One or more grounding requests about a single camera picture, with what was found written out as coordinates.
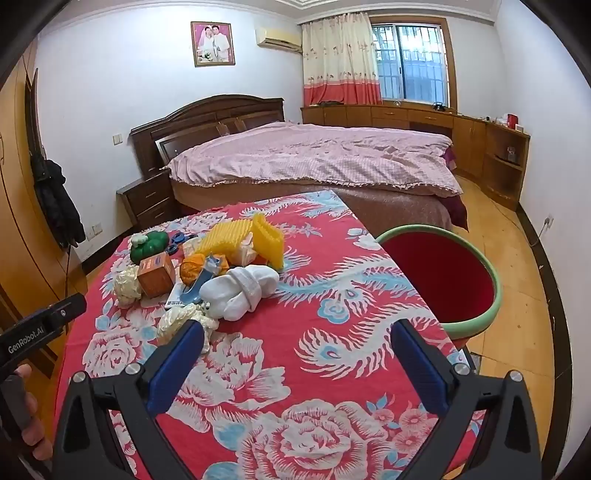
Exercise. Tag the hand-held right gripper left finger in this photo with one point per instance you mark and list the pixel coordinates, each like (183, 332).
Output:
(178, 369)

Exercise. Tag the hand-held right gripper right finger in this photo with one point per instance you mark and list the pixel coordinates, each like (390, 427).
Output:
(421, 374)

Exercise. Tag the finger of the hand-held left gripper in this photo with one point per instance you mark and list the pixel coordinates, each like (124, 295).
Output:
(64, 313)

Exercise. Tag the cream paper ball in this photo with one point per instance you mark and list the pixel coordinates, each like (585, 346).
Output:
(178, 321)
(127, 286)

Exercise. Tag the white printed box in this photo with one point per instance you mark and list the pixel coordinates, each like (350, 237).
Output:
(178, 297)

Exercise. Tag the blue plastic tube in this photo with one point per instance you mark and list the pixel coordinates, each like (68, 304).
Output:
(203, 279)

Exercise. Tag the red bin with green rim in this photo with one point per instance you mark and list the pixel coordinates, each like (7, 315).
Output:
(438, 277)

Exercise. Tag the orange yarn bundle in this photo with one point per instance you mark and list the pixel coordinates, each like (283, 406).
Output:
(191, 270)

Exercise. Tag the person's left hand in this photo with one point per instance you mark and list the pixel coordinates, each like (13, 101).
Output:
(39, 447)

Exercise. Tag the orange cardboard box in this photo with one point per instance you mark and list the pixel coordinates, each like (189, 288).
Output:
(157, 277)

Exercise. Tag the white rolled socks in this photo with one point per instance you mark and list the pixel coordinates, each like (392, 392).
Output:
(235, 290)

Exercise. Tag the green pepper toy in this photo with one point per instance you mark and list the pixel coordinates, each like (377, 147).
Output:
(150, 249)

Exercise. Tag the dark hanging jacket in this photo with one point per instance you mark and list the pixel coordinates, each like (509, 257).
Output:
(57, 198)

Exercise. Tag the wooden wardrobe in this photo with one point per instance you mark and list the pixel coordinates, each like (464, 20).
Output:
(18, 207)

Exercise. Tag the clear wrapped biscuit packet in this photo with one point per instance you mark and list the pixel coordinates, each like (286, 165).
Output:
(194, 249)

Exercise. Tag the red floral tablecloth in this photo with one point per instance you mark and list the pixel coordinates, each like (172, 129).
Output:
(300, 332)

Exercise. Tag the blue fidget spinner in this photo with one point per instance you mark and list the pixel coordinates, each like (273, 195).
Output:
(178, 240)

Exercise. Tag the crumpled white tissue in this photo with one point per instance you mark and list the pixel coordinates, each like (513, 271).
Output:
(247, 251)

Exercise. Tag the dark wooden nightstand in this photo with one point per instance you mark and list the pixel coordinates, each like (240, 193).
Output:
(147, 201)

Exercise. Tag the yellow sponge block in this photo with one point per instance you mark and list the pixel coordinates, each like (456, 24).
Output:
(226, 237)

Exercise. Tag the maroon bed sheet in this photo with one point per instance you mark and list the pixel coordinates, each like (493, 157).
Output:
(455, 203)

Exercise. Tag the wooden corner shelf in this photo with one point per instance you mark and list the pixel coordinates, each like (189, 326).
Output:
(496, 180)

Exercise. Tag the small glass jar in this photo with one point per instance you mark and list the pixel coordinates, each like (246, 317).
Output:
(511, 154)

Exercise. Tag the pink checked blanket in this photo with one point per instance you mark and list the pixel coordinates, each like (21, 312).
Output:
(314, 157)

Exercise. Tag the dark wooden bed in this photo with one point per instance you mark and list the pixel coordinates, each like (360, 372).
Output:
(207, 115)

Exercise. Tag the long wooden cabinet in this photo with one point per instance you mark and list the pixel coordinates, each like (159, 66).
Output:
(397, 117)

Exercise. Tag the small black device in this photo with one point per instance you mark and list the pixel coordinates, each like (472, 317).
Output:
(438, 107)

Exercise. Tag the small red box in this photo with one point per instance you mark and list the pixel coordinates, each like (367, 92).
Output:
(512, 121)

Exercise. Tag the wood framed window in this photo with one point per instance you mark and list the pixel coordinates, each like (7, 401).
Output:
(420, 60)

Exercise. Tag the cream and red curtain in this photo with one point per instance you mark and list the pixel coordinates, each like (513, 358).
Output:
(339, 60)

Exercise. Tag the white wall socket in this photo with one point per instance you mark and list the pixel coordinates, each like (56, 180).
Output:
(94, 229)

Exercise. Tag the framed wall photo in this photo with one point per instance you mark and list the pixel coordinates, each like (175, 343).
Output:
(213, 44)

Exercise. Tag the wall air conditioner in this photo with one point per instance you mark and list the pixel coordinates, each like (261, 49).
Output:
(277, 39)

